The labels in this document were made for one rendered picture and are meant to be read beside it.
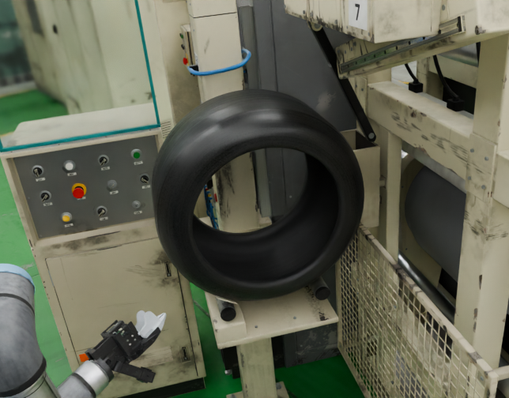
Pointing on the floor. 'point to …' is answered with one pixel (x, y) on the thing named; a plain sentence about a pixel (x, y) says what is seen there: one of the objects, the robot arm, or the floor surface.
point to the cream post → (253, 367)
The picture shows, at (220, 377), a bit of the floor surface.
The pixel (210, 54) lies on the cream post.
